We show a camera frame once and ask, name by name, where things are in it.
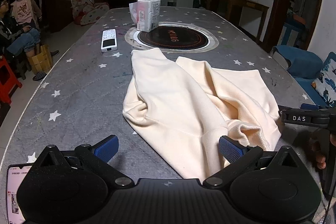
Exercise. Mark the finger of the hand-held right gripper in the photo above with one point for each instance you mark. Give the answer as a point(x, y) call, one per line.
point(313, 106)

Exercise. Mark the dark wooden side table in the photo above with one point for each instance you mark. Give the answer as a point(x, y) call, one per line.
point(244, 5)

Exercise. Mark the dotted pop-up play tent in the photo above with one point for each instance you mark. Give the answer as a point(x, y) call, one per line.
point(88, 12)

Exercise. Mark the red plastic stool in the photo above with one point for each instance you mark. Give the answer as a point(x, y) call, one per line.
point(9, 79)

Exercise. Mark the round built-in induction cooker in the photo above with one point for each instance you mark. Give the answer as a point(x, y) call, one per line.
point(172, 37)

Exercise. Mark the leaf patterned pillow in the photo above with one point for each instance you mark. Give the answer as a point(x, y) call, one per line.
point(326, 85)

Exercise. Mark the grey starred table cover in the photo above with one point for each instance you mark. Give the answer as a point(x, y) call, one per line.
point(78, 82)

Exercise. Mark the wooden foot bucket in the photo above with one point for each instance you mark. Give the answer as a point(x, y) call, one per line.
point(42, 60)

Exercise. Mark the blue sofa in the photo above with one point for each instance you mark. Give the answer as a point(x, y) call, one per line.
point(299, 62)

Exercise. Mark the white remote control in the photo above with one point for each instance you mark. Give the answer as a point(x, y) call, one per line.
point(108, 40)

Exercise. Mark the smartphone with lit screen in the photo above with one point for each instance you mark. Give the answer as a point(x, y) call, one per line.
point(14, 197)

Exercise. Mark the person's right hand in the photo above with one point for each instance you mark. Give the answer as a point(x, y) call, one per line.
point(319, 158)

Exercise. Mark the grey slipper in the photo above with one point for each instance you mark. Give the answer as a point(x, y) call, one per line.
point(40, 76)

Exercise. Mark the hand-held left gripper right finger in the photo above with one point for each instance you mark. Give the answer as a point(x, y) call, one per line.
point(229, 148)

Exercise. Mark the pack of paper tissues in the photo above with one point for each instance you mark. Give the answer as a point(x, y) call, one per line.
point(147, 15)

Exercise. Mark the cream sweatshirt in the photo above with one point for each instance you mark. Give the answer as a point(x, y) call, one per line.
point(178, 108)

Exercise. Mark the blue stool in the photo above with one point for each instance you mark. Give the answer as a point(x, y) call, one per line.
point(291, 35)

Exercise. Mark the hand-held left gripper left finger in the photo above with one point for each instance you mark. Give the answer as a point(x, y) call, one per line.
point(107, 147)

